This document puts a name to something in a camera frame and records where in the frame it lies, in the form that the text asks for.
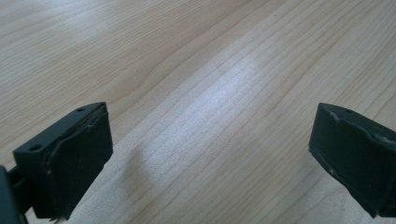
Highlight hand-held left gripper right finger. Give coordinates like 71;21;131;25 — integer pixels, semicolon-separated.
308;103;396;218

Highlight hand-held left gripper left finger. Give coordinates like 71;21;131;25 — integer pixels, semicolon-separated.
12;102;114;221

